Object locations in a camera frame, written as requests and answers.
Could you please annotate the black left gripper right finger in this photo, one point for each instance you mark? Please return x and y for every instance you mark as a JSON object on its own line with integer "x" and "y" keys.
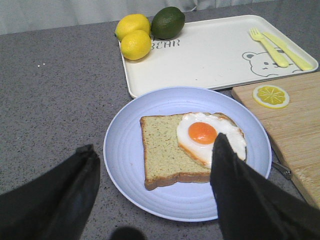
{"x": 251, "y": 207}

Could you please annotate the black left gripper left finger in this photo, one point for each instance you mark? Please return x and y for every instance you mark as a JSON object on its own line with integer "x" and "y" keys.
{"x": 56, "y": 205}

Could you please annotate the light blue round plate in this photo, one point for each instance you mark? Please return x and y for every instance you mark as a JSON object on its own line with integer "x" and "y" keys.
{"x": 124, "y": 157}

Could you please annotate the fake fried egg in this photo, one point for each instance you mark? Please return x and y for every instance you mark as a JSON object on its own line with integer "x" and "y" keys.
{"x": 197, "y": 133}

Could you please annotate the bread slice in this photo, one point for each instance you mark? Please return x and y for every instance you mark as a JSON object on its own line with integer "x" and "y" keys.
{"x": 165, "y": 163}

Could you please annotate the cream bear tray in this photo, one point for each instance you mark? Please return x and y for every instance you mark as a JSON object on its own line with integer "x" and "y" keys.
{"x": 211, "y": 54}

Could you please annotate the wooden cutting board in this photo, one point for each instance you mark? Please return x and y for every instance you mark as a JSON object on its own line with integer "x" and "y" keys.
{"x": 294, "y": 131}

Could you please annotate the fake lemon slice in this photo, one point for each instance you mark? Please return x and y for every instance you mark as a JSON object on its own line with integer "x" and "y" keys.
{"x": 271, "y": 96}

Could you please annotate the yellow plastic knife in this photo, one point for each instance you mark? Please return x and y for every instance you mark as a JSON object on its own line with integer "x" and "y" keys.
{"x": 300, "y": 62}

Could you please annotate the yellow plastic fork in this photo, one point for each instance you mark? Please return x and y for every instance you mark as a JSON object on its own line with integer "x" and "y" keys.
{"x": 279, "y": 59}

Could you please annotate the front yellow lemon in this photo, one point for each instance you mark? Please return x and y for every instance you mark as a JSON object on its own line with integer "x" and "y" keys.
{"x": 136, "y": 45}

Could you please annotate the yellow lemon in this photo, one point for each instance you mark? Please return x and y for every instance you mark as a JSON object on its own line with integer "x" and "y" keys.
{"x": 136, "y": 45}
{"x": 131, "y": 23}

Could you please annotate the grey white curtain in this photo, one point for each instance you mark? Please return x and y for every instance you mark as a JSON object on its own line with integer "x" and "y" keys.
{"x": 18, "y": 16}

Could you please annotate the rear yellow lemon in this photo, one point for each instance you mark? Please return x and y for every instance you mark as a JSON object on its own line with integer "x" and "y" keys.
{"x": 131, "y": 23}

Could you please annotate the green lime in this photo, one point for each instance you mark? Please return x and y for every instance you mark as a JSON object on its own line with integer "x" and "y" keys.
{"x": 167, "y": 23}

